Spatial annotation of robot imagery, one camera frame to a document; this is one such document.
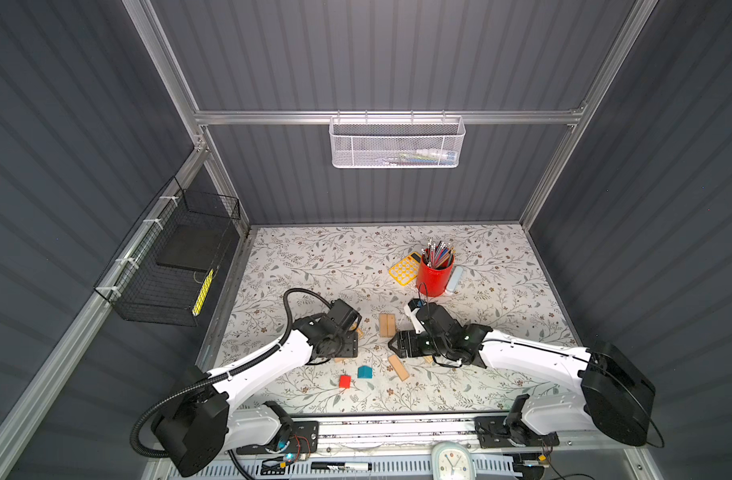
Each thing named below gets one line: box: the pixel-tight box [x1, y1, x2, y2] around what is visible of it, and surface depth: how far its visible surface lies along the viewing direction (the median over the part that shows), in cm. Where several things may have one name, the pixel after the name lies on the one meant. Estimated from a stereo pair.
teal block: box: [357, 365, 373, 379], surface depth 86 cm
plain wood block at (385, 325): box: [379, 313, 391, 338], surface depth 96 cm
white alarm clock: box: [432, 441, 477, 480], surface depth 69 cm
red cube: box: [339, 375, 351, 389], surface depth 84 cm
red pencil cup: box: [416, 254, 455, 297], surface depth 100 cm
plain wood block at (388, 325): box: [382, 313, 396, 338], surface depth 95 cm
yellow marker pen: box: [192, 268, 214, 317], surface depth 70 cm
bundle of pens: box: [421, 239, 455, 269], surface depth 96 cm
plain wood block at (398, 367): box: [388, 354, 410, 382], surface depth 86 cm
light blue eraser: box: [447, 266, 463, 291], surface depth 103 cm
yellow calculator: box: [388, 252, 422, 286], surface depth 107 cm
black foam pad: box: [156, 224, 230, 272], surface depth 78 cm
